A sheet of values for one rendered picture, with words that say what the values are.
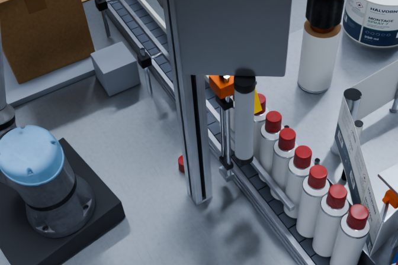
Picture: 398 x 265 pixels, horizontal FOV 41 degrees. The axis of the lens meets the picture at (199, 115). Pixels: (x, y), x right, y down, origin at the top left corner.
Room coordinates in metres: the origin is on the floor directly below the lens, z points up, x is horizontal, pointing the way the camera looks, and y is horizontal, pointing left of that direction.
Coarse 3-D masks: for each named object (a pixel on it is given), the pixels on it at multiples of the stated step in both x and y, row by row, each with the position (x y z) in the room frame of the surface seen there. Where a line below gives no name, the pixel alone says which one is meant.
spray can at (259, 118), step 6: (258, 96) 0.77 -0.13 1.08; (264, 96) 0.77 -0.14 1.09; (264, 102) 0.75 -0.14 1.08; (264, 108) 0.75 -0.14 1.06; (258, 114) 0.75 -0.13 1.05; (264, 114) 0.75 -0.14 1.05; (258, 120) 0.74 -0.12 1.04; (264, 120) 0.74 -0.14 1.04; (258, 126) 0.74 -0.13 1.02; (258, 132) 0.74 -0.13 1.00; (258, 138) 0.74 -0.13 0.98; (258, 144) 0.74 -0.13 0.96; (258, 150) 0.74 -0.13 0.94; (258, 156) 0.74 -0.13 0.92
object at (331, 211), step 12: (336, 192) 0.52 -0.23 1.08; (324, 204) 0.52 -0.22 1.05; (336, 204) 0.50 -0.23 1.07; (348, 204) 0.52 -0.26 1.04; (324, 216) 0.51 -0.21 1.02; (336, 216) 0.50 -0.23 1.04; (324, 228) 0.50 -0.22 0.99; (336, 228) 0.50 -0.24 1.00; (324, 240) 0.50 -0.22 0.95; (324, 252) 0.50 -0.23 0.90
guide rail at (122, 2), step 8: (120, 0) 1.33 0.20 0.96; (128, 8) 1.29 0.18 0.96; (136, 16) 1.25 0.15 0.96; (144, 24) 1.21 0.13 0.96; (144, 32) 1.18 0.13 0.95; (152, 40) 1.13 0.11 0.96; (160, 48) 1.10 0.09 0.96; (168, 56) 1.06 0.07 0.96; (208, 104) 0.88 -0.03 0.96; (216, 112) 0.85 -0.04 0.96; (216, 120) 0.83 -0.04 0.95; (232, 136) 0.77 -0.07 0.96; (256, 160) 0.70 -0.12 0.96; (256, 168) 0.68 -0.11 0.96; (264, 176) 0.65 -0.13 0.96; (272, 184) 0.63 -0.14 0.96; (280, 192) 0.61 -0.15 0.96; (280, 200) 0.60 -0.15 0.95; (288, 200) 0.59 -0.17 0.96; (288, 208) 0.57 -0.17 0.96
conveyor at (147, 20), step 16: (128, 0) 1.45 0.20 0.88; (128, 16) 1.36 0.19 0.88; (144, 16) 1.36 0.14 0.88; (160, 32) 1.27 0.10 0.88; (160, 64) 1.12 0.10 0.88; (208, 96) 0.98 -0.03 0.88; (208, 112) 0.92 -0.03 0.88; (208, 128) 0.87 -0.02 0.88; (256, 176) 0.71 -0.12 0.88; (272, 208) 0.62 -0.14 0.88; (288, 224) 0.58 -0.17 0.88; (304, 240) 0.54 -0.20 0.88
